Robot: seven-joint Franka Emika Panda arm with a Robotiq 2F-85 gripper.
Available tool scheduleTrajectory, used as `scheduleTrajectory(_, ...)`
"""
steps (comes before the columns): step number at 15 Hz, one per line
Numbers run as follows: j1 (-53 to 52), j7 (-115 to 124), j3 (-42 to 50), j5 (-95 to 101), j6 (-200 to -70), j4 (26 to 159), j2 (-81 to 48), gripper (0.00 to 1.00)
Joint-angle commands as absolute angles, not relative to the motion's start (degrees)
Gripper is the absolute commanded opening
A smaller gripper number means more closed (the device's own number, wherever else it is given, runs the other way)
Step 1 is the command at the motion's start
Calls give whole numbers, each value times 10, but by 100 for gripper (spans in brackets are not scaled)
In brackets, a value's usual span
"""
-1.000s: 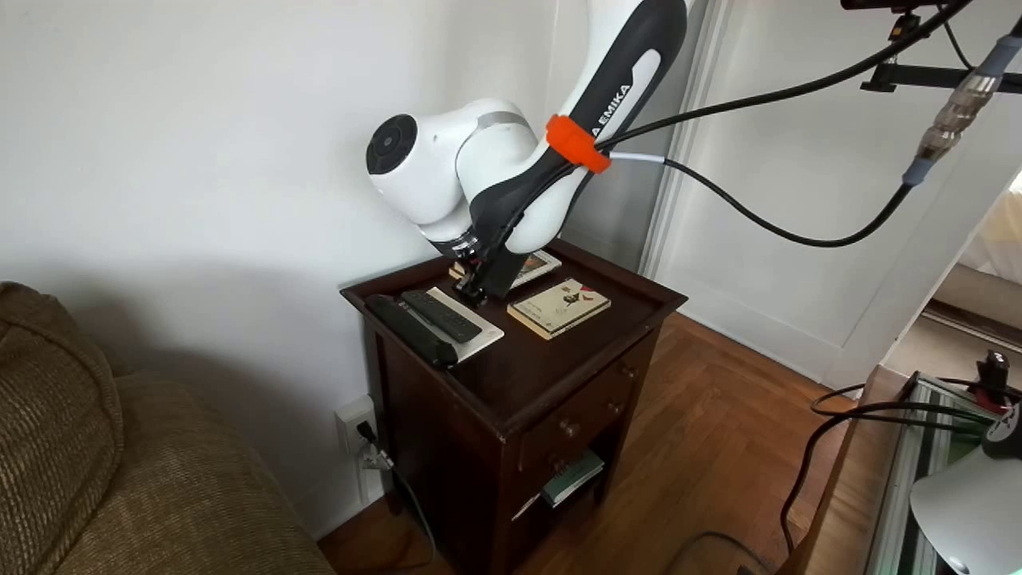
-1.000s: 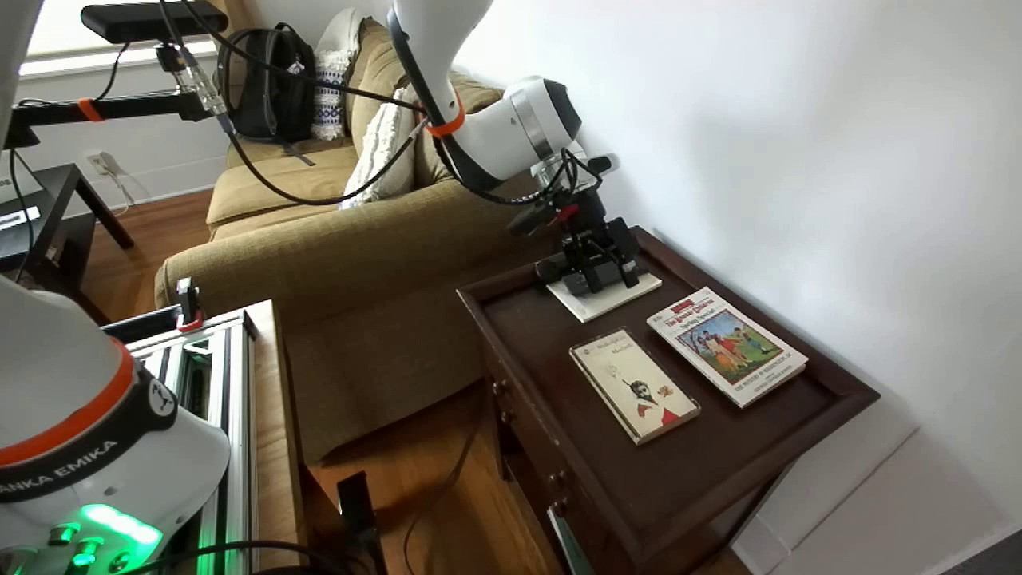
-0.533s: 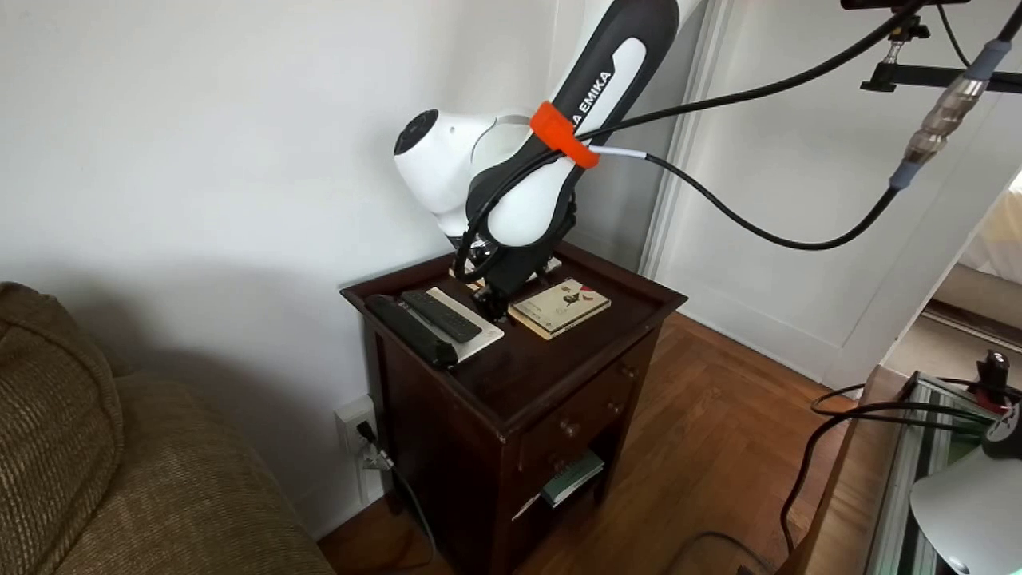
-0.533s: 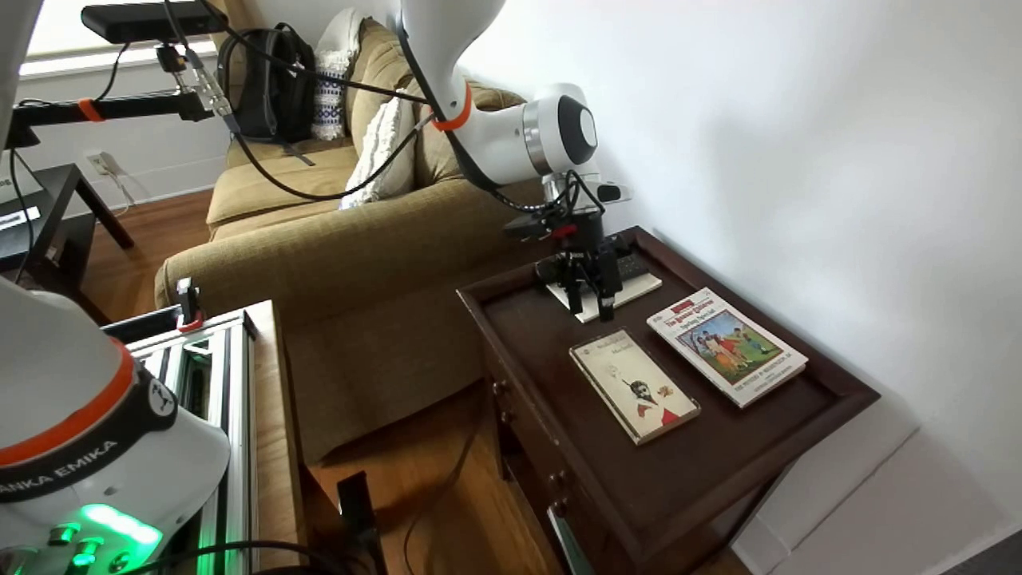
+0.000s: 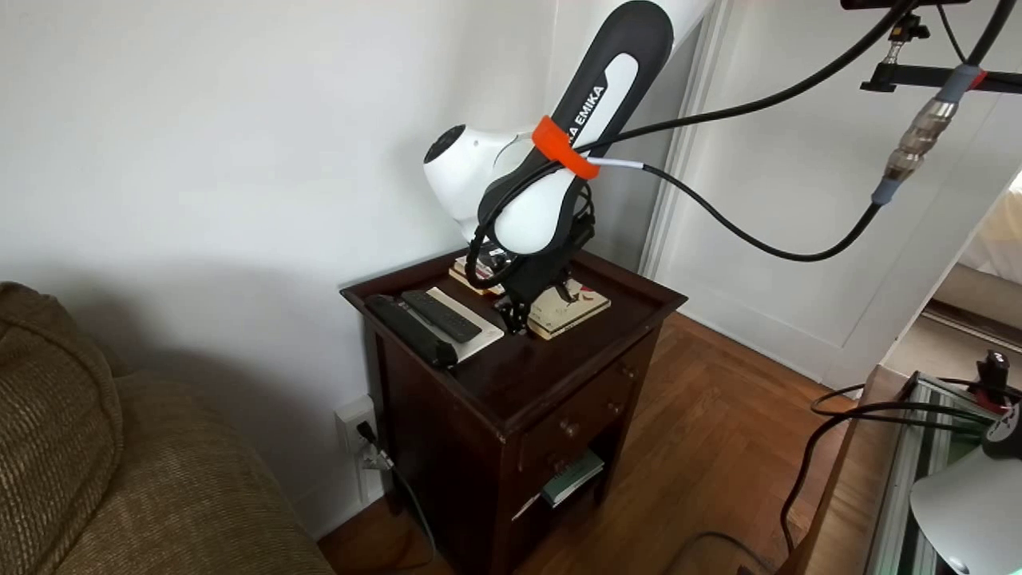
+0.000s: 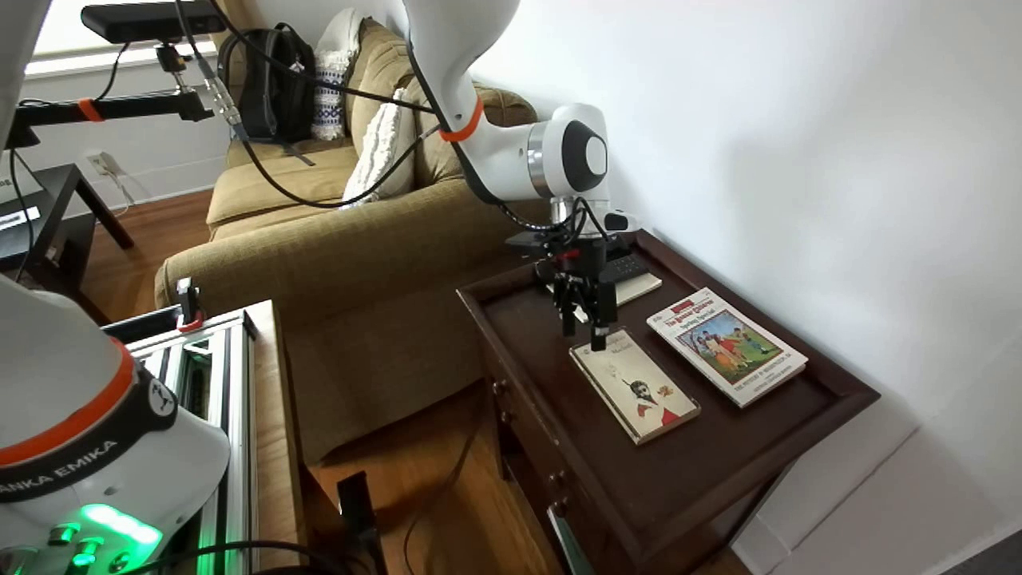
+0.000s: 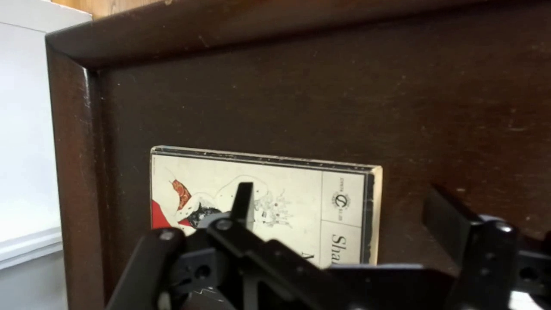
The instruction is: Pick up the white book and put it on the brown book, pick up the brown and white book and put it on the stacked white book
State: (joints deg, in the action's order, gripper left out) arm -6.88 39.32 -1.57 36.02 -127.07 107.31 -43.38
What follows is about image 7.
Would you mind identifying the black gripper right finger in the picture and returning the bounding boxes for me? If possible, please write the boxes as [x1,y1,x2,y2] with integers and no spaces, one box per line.
[422,185,551,310]

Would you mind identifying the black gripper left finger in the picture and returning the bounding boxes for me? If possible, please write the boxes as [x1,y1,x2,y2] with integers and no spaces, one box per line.
[104,180,320,310]

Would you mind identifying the white paperback book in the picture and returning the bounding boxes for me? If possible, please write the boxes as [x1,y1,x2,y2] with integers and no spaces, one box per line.
[150,144,384,271]

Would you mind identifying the white panelled door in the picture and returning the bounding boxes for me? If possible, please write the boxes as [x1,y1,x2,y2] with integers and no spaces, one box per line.
[0,0,93,271]

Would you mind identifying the dark brown wooden nightstand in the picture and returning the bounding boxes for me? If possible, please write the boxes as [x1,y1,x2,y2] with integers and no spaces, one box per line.
[45,0,551,310]

